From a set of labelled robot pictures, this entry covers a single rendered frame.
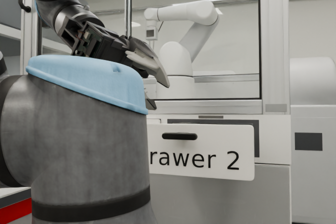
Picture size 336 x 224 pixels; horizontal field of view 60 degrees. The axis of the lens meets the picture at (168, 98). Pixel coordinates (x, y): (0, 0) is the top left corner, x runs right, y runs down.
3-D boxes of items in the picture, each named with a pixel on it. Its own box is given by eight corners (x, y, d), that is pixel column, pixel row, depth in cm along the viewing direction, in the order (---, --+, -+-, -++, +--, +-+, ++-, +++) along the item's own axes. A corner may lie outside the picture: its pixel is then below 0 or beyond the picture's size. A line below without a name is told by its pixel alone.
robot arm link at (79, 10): (82, 46, 59) (99, 9, 57) (93, 56, 57) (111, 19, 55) (48, 35, 53) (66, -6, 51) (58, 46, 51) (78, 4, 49)
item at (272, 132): (291, 164, 84) (290, 114, 85) (17, 149, 117) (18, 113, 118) (279, 136, 174) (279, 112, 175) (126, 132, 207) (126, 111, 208)
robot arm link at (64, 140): (143, 203, 24) (135, 39, 24) (-17, 210, 24) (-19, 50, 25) (156, 173, 36) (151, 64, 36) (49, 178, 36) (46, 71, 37)
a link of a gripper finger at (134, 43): (143, 75, 44) (110, 56, 49) (150, 77, 46) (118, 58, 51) (155, 47, 44) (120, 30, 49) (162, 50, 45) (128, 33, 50)
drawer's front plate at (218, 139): (254, 181, 57) (253, 125, 58) (122, 171, 67) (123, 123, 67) (254, 179, 59) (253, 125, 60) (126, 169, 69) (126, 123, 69)
